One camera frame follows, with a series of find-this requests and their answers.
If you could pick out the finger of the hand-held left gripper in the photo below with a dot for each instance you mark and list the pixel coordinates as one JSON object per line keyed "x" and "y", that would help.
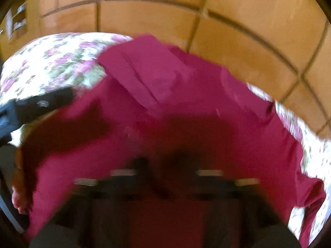
{"x": 44, "y": 103}

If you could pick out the magenta small garment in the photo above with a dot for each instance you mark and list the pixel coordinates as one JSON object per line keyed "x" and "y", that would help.
{"x": 181, "y": 95}

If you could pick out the floral bed sheet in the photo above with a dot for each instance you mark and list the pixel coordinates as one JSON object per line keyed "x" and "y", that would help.
{"x": 51, "y": 56}

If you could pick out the wooden shelf unit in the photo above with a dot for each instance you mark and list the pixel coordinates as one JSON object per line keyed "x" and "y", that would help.
{"x": 18, "y": 13}

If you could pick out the person's left hand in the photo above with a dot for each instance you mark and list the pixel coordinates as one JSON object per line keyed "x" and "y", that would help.
{"x": 19, "y": 186}

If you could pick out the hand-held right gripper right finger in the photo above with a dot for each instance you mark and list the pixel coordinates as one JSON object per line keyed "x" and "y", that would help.
{"x": 206, "y": 183}

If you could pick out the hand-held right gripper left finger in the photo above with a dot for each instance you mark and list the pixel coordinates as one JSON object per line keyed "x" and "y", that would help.
{"x": 129, "y": 183}

